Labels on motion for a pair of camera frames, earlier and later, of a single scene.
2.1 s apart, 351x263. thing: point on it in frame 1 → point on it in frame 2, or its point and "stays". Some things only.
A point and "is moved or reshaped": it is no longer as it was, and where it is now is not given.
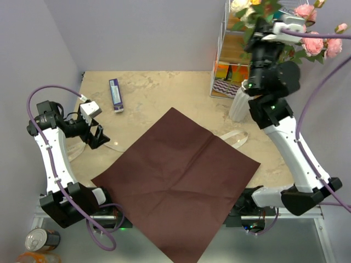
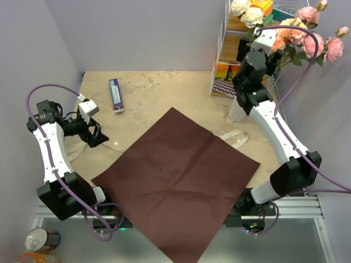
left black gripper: (99, 137) stays
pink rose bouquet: (247, 15) is moved or reshaped
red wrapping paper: (176, 182) stays
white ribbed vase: (239, 109) stays
